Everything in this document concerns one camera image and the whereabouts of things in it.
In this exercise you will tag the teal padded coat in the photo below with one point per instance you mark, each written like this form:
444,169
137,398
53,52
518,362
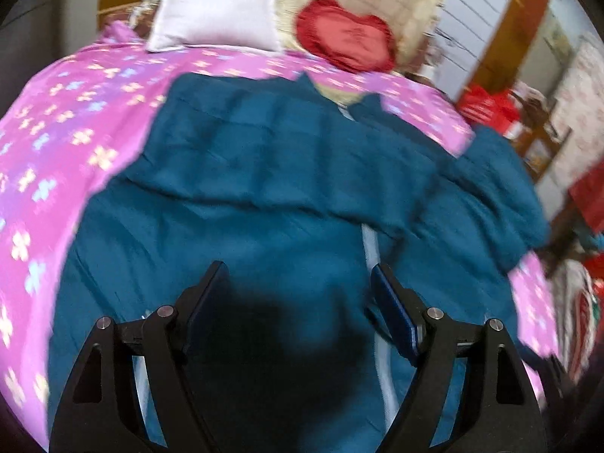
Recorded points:
264,188

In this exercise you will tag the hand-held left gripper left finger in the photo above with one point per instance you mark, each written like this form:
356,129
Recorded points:
210,302

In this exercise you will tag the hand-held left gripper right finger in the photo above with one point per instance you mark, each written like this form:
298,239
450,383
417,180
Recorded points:
394,314

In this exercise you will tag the red heart-shaped cushion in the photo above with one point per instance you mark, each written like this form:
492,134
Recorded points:
347,35

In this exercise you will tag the red cloth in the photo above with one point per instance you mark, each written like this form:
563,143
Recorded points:
589,198

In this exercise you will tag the pink floral bed sheet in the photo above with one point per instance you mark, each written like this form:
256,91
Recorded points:
61,160

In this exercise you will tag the wooden headboard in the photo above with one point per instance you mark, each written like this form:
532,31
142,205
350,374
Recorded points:
123,12

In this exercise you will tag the wooden side table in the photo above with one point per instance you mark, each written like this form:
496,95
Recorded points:
538,144

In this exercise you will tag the white pillow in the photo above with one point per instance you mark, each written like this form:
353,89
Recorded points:
214,14

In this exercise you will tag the wooden door frame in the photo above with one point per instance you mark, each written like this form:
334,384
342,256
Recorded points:
512,28

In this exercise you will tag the red bag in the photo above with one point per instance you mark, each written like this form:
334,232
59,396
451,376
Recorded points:
488,106

